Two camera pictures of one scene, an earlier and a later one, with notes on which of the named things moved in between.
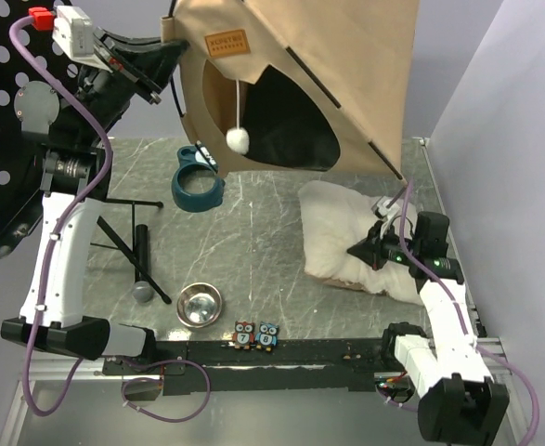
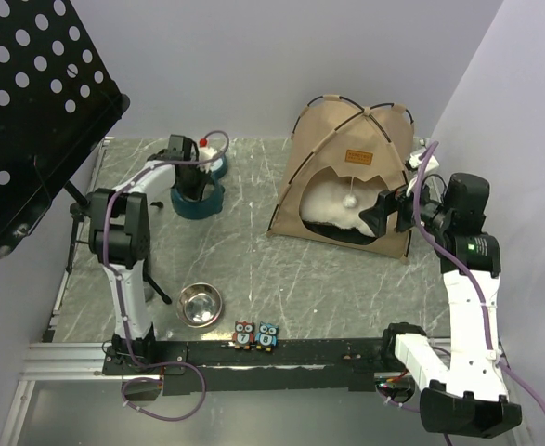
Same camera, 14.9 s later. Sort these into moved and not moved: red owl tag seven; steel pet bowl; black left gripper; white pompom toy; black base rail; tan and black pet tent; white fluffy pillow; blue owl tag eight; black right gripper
Moved: black left gripper; tan and black pet tent; white fluffy pillow; black right gripper; white pompom toy
Not moved: steel pet bowl; black base rail; blue owl tag eight; red owl tag seven
